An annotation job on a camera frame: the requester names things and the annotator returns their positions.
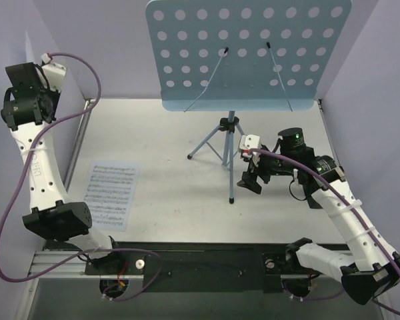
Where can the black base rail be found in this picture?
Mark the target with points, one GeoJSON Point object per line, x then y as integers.
{"type": "Point", "coordinates": [202, 268]}

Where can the sheet music page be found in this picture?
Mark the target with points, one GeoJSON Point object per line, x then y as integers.
{"type": "Point", "coordinates": [109, 193]}

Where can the black metronome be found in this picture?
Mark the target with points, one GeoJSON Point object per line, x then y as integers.
{"type": "Point", "coordinates": [312, 202]}

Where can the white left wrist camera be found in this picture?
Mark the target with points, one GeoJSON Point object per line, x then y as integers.
{"type": "Point", "coordinates": [53, 73]}

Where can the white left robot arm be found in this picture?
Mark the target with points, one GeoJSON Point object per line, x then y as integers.
{"type": "Point", "coordinates": [29, 107]}

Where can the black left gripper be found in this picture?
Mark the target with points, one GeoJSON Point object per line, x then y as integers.
{"type": "Point", "coordinates": [20, 73]}

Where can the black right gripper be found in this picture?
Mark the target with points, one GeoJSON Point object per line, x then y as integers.
{"type": "Point", "coordinates": [257, 169]}

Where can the aluminium frame rail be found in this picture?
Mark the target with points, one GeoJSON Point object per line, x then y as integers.
{"type": "Point", "coordinates": [64, 268]}

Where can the light blue music stand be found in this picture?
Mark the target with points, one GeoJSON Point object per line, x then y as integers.
{"type": "Point", "coordinates": [242, 55]}

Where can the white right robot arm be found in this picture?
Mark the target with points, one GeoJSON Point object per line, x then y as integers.
{"type": "Point", "coordinates": [373, 266]}

